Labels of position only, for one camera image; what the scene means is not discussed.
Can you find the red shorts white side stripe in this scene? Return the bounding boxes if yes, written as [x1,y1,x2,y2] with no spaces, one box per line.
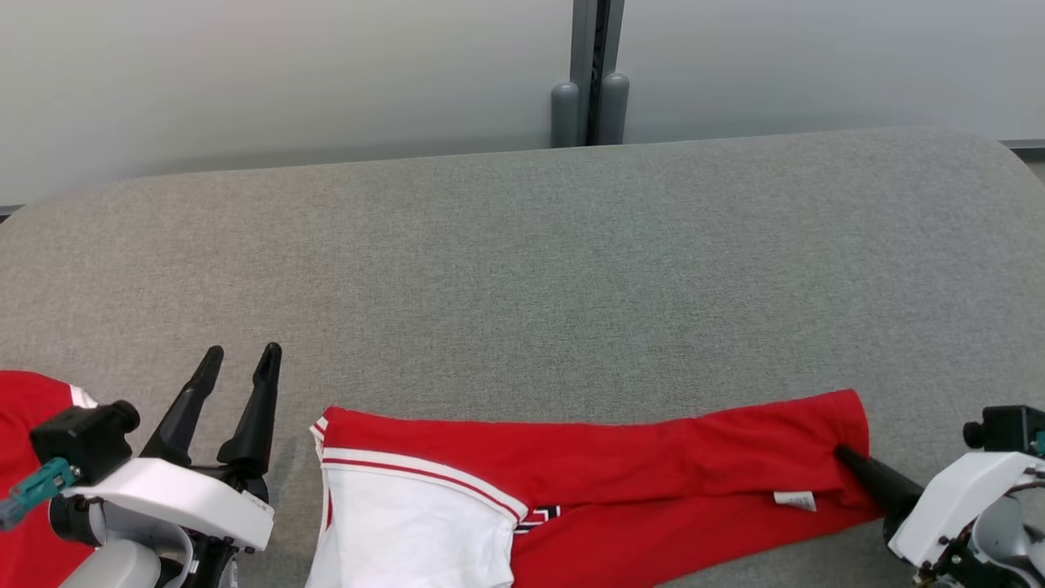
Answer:
[0,370,100,588]

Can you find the teal left camera connector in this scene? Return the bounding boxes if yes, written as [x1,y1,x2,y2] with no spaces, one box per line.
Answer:
[0,457,83,532]

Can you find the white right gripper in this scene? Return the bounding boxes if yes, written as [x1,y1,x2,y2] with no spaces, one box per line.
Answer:
[834,444,1045,569]

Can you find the rounded grey post foot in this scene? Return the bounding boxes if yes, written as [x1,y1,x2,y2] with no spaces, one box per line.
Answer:
[550,80,580,150]
[600,72,631,147]

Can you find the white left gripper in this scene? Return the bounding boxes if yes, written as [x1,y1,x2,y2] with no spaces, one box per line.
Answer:
[61,342,283,554]

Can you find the grey partition post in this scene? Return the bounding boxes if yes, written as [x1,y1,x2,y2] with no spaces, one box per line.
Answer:
[571,0,626,149]

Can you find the red basketball jersey white sleeves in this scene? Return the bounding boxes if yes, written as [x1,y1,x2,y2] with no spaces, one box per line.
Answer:
[306,389,887,588]

